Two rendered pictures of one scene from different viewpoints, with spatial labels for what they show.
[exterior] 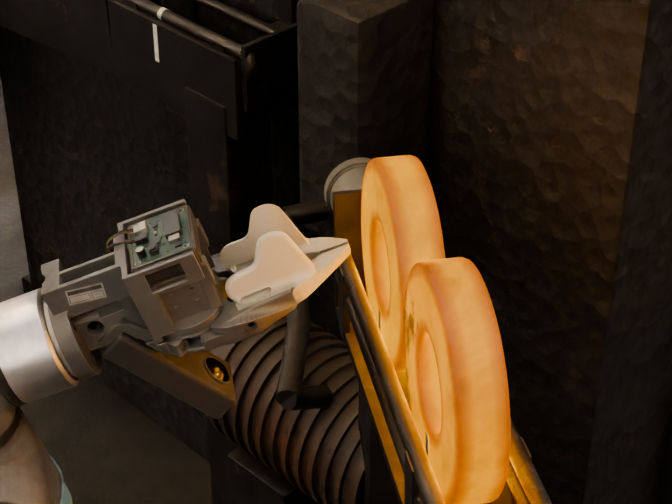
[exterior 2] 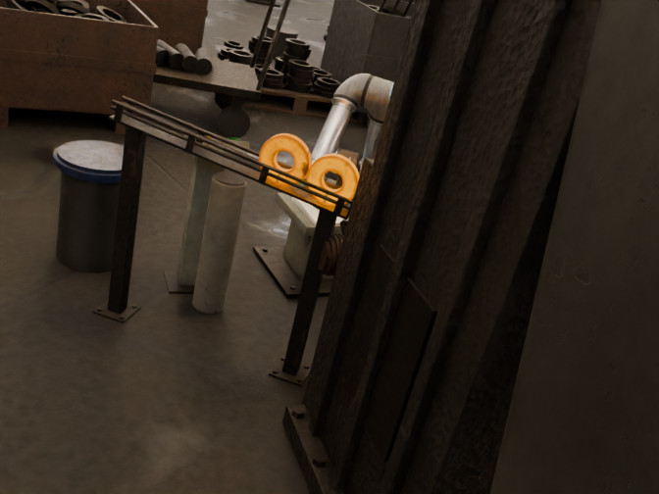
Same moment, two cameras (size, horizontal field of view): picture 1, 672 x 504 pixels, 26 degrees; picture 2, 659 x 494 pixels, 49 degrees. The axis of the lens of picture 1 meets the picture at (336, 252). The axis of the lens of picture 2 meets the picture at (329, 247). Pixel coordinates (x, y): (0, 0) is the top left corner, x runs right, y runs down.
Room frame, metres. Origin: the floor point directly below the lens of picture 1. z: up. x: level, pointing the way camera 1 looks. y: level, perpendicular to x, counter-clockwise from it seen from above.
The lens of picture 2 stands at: (1.58, -1.96, 1.45)
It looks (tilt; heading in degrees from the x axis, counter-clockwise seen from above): 25 degrees down; 109
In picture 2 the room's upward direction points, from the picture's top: 14 degrees clockwise
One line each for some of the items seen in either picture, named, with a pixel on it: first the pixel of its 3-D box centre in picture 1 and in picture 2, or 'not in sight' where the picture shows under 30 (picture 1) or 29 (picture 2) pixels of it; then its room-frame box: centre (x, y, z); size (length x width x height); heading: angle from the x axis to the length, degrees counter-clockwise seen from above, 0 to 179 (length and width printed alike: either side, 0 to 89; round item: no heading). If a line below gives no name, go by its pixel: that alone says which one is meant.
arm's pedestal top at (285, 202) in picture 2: not in sight; (325, 214); (0.61, 0.65, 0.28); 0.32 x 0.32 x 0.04; 51
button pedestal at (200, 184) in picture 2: not in sight; (201, 212); (0.30, 0.19, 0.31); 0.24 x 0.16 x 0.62; 45
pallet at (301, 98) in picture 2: not in sight; (292, 71); (-0.80, 3.04, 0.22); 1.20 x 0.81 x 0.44; 40
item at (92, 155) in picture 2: not in sight; (95, 207); (-0.09, 0.07, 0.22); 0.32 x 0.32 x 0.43
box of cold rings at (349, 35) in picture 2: not in sight; (415, 63); (-0.06, 3.64, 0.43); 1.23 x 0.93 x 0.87; 43
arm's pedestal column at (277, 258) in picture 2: not in sight; (317, 245); (0.61, 0.65, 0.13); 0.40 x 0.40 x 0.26; 51
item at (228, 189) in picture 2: not in sight; (218, 244); (0.44, 0.10, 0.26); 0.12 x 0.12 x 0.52
